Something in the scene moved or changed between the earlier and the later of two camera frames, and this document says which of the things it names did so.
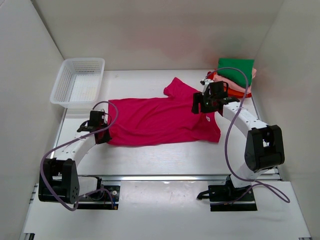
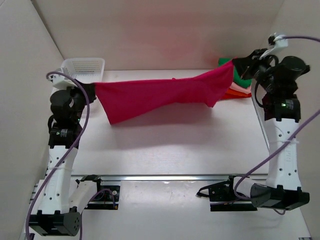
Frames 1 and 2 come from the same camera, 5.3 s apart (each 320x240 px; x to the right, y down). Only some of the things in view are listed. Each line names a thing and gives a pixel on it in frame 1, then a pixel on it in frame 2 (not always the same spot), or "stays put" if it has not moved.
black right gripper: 198,98 → 245,66
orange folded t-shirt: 234,93 stays put
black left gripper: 105,139 → 92,88
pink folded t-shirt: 234,85 stays put
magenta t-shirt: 161,120 → 125,101
